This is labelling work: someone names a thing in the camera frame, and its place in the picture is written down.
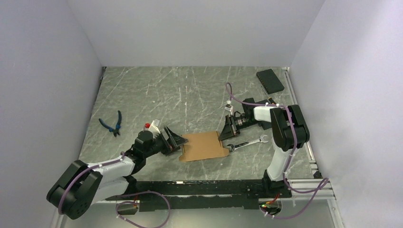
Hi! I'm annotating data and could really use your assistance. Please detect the silver combination wrench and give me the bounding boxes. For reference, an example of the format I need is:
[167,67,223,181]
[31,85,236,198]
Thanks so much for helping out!
[225,134,269,152]

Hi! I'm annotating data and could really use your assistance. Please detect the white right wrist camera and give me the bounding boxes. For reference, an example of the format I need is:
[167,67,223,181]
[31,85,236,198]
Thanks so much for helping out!
[224,100,233,115]

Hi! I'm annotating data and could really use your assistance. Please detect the aluminium frame rail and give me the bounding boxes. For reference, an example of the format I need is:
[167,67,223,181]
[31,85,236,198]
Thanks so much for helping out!
[51,179,335,228]

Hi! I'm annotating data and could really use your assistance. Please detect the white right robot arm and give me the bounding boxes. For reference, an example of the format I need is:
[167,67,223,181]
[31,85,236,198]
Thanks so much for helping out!
[219,98,310,197]

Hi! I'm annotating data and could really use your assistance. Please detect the blue handled pliers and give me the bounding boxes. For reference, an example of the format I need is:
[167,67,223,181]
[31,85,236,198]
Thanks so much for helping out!
[98,110,123,137]

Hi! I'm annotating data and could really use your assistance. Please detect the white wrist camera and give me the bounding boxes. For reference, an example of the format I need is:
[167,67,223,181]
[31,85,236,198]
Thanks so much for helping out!
[144,119,161,135]
[224,100,233,115]

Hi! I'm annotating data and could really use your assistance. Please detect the black flat box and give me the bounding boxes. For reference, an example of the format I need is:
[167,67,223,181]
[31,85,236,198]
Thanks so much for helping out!
[256,69,285,94]

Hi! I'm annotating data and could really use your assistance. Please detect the yellow black screwdriver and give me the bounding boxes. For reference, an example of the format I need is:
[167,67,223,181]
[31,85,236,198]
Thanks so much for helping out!
[267,97,278,106]

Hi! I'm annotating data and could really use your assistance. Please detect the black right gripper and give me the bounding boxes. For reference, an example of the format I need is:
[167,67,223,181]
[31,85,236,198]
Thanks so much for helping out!
[219,114,260,141]

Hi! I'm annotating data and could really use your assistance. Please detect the brown cardboard paper box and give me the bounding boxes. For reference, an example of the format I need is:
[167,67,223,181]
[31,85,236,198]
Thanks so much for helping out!
[179,131,230,162]

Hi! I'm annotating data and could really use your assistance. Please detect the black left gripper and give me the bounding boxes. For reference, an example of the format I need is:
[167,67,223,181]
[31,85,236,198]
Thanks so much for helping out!
[144,126,188,158]

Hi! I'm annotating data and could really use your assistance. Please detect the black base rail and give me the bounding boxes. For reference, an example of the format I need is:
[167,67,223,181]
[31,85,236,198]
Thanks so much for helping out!
[107,179,291,212]

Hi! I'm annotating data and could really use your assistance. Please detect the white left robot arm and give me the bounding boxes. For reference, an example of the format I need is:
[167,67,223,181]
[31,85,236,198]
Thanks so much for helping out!
[46,127,188,219]

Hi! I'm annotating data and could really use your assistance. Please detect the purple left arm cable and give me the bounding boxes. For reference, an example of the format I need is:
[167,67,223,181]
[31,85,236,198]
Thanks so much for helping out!
[58,151,172,228]

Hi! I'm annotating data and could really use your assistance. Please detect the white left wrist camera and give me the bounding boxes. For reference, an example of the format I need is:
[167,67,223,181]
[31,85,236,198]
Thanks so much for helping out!
[144,119,161,135]

